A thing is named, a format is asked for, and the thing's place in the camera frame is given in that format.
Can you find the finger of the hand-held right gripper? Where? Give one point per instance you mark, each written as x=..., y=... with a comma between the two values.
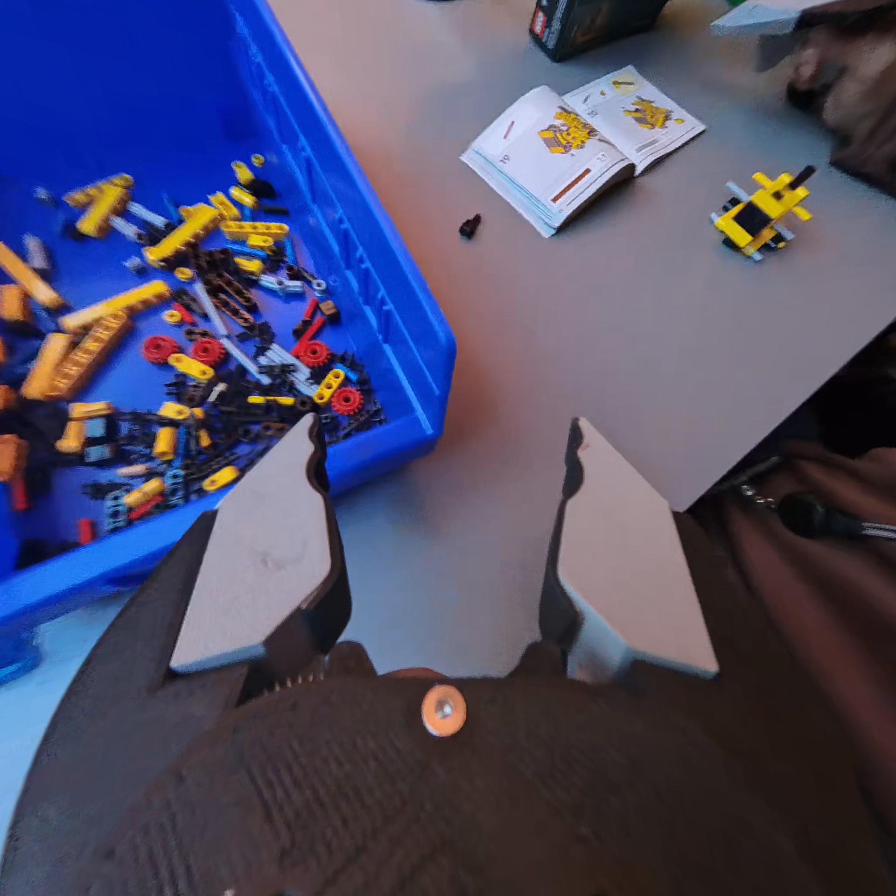
x=770, y=21

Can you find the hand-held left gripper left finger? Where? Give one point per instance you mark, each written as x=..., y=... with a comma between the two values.
x=259, y=560

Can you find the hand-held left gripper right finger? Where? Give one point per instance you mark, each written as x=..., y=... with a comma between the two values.
x=630, y=560

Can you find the yellow lego model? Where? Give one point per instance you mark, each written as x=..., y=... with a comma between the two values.
x=752, y=217

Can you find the pile of lego pieces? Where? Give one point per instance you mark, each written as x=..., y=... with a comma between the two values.
x=91, y=350

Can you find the blue plastic bin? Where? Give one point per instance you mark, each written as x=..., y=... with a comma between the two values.
x=140, y=70

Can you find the black lego set box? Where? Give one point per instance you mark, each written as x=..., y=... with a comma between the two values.
x=581, y=28

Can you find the lego instruction booklet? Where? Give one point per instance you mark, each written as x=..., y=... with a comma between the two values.
x=532, y=154

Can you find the small black lego piece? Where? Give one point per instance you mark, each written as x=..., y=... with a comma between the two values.
x=470, y=226

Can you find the person's right hand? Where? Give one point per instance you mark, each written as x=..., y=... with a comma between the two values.
x=822, y=77

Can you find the blue plastic object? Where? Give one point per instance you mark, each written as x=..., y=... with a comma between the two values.
x=15, y=654

